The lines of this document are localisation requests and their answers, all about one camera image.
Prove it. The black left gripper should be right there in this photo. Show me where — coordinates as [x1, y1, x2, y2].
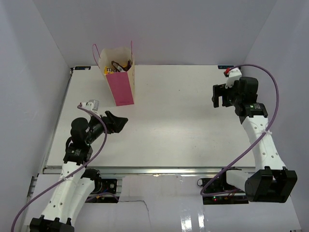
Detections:
[85, 111, 128, 145]

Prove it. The brown chocolate bar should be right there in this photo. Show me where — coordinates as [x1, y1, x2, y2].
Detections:
[111, 61, 125, 72]

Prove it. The dark blue purple snack bag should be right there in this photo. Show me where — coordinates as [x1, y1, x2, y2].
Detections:
[126, 59, 132, 71]

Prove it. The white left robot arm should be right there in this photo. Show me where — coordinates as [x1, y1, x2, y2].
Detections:
[29, 110, 128, 232]

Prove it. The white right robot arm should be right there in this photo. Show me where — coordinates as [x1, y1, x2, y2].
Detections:
[212, 77, 297, 203]

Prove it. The pink cream paper bag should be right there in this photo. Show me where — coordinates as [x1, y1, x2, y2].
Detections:
[92, 44, 135, 106]

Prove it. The blue label right corner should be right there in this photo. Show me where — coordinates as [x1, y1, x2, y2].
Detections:
[217, 65, 233, 70]

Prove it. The blue label corner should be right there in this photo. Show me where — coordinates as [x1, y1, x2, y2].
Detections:
[217, 65, 233, 70]
[74, 66, 91, 71]

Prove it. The blue label left corner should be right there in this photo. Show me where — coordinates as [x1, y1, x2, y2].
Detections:
[74, 66, 91, 71]

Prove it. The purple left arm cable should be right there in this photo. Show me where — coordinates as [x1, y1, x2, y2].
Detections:
[11, 103, 120, 232]

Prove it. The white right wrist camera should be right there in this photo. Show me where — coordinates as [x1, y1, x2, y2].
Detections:
[224, 68, 242, 89]

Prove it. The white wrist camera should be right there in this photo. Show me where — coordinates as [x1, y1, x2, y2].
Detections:
[77, 100, 99, 116]
[224, 68, 242, 89]

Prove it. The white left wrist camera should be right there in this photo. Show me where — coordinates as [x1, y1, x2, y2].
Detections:
[77, 100, 99, 116]

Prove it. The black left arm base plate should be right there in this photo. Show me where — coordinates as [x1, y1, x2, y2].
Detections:
[95, 179, 118, 194]

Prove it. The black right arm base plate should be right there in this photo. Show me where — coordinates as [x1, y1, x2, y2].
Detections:
[202, 180, 249, 205]

